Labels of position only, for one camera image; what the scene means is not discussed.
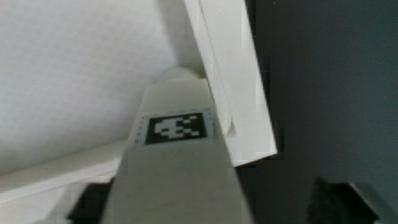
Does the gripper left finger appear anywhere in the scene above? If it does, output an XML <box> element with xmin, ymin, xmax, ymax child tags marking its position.
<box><xmin>67</xmin><ymin>181</ymin><xmax>113</xmax><ymax>224</ymax></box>

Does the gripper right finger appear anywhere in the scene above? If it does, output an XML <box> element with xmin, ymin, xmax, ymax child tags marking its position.
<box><xmin>305</xmin><ymin>178</ymin><xmax>378</xmax><ymax>224</ymax></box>

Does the white desk leg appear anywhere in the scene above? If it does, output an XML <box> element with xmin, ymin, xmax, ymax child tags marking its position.
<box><xmin>99</xmin><ymin>67</ymin><xmax>253</xmax><ymax>224</ymax></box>

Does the white square desk top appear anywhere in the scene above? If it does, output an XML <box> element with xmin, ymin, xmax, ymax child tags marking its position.
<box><xmin>0</xmin><ymin>0</ymin><xmax>276</xmax><ymax>224</ymax></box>

